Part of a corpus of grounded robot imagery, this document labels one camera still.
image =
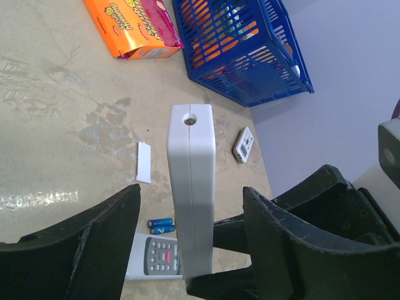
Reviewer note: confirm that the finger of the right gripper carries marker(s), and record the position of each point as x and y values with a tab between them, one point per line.
230	234
236	284

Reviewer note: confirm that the blue plastic basket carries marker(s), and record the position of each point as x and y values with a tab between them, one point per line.
246	51

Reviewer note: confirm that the blue battery left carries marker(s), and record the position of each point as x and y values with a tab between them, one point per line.
160	222

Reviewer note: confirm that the white battery cover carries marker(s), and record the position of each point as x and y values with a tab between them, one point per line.
143	173

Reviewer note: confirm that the small white remote control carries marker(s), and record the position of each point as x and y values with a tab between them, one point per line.
243	145

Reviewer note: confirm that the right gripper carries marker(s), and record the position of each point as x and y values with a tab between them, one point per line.
330	202

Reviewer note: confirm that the grey-faced remote control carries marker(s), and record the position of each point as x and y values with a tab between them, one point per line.
154	257

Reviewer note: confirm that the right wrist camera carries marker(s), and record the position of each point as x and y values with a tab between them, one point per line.
383	177

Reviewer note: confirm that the white long remote control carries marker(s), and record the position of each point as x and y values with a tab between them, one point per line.
191	156

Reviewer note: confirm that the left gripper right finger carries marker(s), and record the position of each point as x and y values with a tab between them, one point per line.
293	259

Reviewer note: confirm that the blue battery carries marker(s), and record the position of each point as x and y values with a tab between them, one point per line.
160	222
157	230

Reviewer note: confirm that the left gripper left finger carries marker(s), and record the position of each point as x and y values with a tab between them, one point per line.
83	257

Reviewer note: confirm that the blue battery right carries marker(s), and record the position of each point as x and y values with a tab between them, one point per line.
157	230

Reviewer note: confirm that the orange pink sponge box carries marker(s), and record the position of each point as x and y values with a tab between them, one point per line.
135	29

